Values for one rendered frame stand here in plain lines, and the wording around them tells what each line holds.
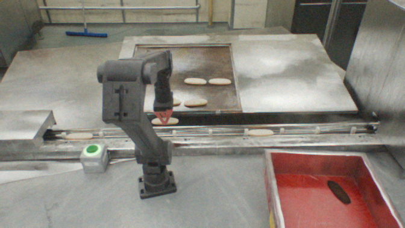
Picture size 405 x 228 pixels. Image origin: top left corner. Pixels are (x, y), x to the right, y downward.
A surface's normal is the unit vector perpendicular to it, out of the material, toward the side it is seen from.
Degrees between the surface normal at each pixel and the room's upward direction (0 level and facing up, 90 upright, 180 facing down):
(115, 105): 56
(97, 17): 90
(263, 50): 10
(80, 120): 0
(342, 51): 90
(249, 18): 90
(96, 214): 0
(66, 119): 0
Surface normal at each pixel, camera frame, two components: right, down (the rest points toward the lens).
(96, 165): 0.03, 0.58
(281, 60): 0.00, -0.70
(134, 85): -0.02, 0.01
